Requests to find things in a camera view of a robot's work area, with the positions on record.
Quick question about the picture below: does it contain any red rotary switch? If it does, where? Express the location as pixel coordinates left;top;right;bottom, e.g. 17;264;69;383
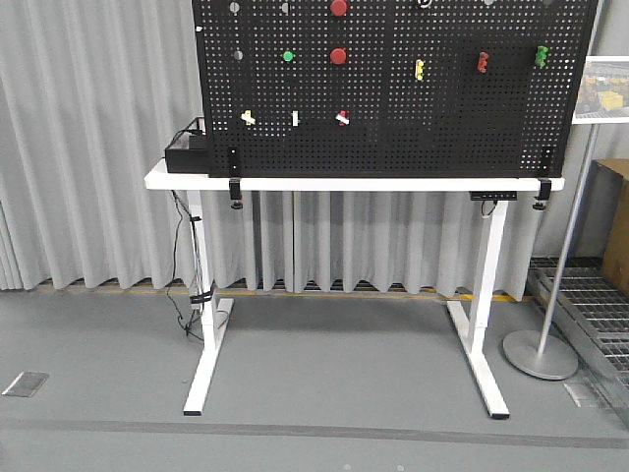
335;110;350;126

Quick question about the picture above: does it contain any yellow-white rotary switch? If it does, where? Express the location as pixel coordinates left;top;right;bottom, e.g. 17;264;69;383
241;110;257;126

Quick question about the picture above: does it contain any left black table clamp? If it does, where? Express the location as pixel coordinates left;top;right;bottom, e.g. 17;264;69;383
228;147;243;210

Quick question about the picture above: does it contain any black table clamp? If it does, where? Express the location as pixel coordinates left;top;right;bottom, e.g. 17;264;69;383
228;147;243;210
532;146;554;211

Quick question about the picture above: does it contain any black perforated pegboard panel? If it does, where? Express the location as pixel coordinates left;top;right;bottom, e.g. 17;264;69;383
193;1;597;178

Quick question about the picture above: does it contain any black electronics box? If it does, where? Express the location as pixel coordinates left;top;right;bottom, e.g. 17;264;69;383
164;117;209;174

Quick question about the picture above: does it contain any lower red mushroom button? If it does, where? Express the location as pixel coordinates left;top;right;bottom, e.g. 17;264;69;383
329;47;348;65

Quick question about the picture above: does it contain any red mushroom button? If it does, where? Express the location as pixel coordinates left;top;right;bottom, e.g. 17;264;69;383
329;47;348;65
329;0;348;17

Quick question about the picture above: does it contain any black table control panel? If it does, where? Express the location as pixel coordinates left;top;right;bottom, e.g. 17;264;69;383
470;191;518;202

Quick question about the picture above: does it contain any white height-adjustable table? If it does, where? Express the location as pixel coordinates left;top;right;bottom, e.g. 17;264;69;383
143;159;565;420

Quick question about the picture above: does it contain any upper red mushroom button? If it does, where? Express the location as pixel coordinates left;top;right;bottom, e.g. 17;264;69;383
329;0;348;17

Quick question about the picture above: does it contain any right black table clamp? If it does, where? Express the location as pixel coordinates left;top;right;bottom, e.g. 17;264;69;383
532;146;554;211

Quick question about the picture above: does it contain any silver sign stand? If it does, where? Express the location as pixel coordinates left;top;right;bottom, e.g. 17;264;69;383
502;0;607;382

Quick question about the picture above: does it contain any grey pleated curtain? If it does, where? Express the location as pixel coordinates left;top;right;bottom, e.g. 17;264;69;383
0;0;629;299

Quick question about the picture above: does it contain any metal floor grating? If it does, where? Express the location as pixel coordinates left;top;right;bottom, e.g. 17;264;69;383
524;258;628;425

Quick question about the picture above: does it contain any brown cardboard box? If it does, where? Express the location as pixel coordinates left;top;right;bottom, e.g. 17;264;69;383
596;158;628;295

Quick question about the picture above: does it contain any framed poster sign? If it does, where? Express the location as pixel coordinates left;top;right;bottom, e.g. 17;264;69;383
572;56;628;125

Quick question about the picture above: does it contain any silver floor hatch plate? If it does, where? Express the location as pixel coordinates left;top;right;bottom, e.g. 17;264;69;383
2;371;49;398

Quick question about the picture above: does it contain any black power cable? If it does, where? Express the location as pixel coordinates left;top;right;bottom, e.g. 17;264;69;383
165;189;234;343

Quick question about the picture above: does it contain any yellow toggle switch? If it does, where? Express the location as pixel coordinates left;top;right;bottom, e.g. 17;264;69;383
415;59;426;81

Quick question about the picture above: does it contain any red toggle switch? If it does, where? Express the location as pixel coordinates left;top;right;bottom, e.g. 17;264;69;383
477;51;489;74

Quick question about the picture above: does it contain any green toggle switch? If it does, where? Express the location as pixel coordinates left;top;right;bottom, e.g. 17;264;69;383
535;45;549;68

